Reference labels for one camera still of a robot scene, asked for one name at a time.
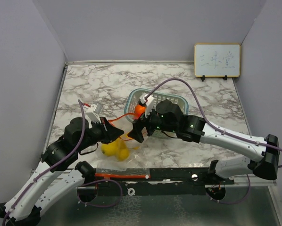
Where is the black mounting rail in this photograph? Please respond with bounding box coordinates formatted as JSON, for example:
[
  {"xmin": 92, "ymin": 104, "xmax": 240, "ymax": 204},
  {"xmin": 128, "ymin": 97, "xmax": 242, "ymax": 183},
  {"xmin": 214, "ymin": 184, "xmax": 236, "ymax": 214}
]
[{"xmin": 77, "ymin": 167, "xmax": 234, "ymax": 201}]

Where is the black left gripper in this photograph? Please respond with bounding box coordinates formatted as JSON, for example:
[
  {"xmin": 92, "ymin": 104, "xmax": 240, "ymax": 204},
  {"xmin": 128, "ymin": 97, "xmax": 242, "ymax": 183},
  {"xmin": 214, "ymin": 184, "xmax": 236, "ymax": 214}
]
[{"xmin": 76, "ymin": 116, "xmax": 124, "ymax": 152}]

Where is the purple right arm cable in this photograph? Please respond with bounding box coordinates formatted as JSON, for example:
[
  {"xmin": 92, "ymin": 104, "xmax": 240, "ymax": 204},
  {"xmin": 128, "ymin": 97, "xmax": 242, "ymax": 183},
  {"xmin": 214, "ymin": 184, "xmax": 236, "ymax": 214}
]
[{"xmin": 144, "ymin": 78, "xmax": 282, "ymax": 168}]

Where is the light blue plastic basket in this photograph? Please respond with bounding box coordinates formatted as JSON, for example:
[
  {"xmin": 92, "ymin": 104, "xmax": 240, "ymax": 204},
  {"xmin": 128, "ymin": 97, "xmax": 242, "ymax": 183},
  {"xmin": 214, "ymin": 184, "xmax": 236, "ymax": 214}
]
[{"xmin": 124, "ymin": 88, "xmax": 189, "ymax": 139}]

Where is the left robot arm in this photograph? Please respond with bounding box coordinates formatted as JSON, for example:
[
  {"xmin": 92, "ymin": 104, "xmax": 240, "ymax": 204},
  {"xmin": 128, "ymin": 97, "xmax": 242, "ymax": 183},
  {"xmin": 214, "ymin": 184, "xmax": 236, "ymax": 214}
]
[{"xmin": 0, "ymin": 117, "xmax": 124, "ymax": 226}]

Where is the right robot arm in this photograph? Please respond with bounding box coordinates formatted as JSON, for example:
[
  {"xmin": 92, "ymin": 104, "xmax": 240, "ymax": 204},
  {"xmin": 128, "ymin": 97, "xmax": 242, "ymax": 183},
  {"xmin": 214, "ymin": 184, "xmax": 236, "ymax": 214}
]
[{"xmin": 128, "ymin": 100, "xmax": 279, "ymax": 184}]

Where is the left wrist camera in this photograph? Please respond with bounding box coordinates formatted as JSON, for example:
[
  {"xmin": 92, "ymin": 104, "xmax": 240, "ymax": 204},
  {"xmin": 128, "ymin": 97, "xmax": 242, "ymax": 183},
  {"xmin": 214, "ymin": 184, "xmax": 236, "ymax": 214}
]
[{"xmin": 86, "ymin": 103, "xmax": 103, "ymax": 123}]

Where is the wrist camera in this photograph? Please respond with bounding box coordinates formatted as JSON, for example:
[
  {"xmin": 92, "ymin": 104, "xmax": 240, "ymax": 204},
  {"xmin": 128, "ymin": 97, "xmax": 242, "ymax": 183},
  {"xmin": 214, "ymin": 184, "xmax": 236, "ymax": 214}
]
[
  {"xmin": 86, "ymin": 103, "xmax": 103, "ymax": 123},
  {"xmin": 138, "ymin": 93, "xmax": 156, "ymax": 117}
]

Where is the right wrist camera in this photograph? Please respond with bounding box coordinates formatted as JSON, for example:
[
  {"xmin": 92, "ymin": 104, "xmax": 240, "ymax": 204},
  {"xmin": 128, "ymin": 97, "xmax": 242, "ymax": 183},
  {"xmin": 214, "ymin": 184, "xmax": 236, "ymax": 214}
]
[{"xmin": 138, "ymin": 93, "xmax": 156, "ymax": 117}]

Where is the yellow apple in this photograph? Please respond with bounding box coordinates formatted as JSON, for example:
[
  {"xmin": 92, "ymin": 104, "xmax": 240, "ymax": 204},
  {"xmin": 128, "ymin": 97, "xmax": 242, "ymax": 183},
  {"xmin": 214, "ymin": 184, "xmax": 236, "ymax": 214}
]
[{"xmin": 101, "ymin": 142, "xmax": 119, "ymax": 157}]

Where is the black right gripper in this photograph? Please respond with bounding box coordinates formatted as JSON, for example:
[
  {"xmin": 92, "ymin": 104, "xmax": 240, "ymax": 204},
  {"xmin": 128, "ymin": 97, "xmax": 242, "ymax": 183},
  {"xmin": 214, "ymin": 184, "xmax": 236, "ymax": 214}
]
[{"xmin": 127, "ymin": 103, "xmax": 177, "ymax": 143}]

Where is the orange tomato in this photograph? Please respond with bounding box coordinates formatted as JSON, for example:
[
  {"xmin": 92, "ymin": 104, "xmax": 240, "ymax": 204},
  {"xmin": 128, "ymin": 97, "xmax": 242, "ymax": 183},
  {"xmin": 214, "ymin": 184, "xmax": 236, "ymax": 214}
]
[{"xmin": 134, "ymin": 105, "xmax": 146, "ymax": 118}]

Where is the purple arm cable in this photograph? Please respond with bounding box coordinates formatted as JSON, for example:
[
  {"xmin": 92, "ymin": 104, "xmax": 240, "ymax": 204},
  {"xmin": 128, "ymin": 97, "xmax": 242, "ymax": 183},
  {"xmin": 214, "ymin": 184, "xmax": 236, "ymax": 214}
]
[
  {"xmin": 1, "ymin": 99, "xmax": 90, "ymax": 226},
  {"xmin": 144, "ymin": 78, "xmax": 282, "ymax": 168}
]

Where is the yellow pear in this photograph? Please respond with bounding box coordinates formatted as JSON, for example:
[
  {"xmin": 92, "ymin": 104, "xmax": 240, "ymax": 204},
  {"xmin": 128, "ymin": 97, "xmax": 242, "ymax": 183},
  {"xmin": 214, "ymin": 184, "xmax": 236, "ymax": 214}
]
[{"xmin": 116, "ymin": 143, "xmax": 130, "ymax": 161}]

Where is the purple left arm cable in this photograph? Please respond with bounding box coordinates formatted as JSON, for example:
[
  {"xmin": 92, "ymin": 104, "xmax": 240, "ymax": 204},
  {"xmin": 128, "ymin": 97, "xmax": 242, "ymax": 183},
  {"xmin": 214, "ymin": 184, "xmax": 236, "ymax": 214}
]
[{"xmin": 1, "ymin": 99, "xmax": 90, "ymax": 226}]

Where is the small whiteboard with stand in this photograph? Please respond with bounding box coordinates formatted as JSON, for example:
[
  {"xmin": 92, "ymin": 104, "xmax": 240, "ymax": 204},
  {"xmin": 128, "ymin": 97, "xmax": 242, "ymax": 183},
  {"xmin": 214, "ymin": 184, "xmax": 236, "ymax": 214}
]
[{"xmin": 194, "ymin": 43, "xmax": 241, "ymax": 81}]

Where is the clear zip top bag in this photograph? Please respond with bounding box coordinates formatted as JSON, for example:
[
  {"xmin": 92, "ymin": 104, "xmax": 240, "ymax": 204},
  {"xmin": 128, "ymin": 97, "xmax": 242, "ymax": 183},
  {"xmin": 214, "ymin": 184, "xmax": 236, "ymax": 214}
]
[{"xmin": 93, "ymin": 112, "xmax": 151, "ymax": 179}]

